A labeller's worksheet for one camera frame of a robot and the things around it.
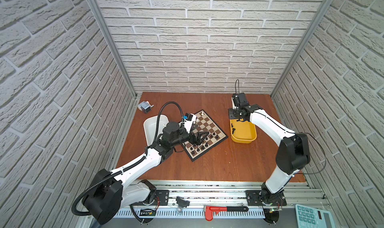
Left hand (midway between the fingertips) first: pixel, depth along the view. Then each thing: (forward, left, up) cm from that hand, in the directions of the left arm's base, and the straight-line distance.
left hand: (203, 128), depth 75 cm
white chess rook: (+25, -2, -20) cm, 32 cm away
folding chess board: (+6, -10, -20) cm, 23 cm away
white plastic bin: (+16, +35, -23) cm, 44 cm away
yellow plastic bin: (+9, -30, -19) cm, 37 cm away
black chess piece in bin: (+11, -23, -21) cm, 33 cm away
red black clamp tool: (-34, -1, -20) cm, 39 cm away
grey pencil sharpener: (+30, +40, -18) cm, 53 cm away
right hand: (+16, -21, -7) cm, 27 cm away
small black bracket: (-30, +11, -20) cm, 38 cm away
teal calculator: (-39, -49, -20) cm, 65 cm away
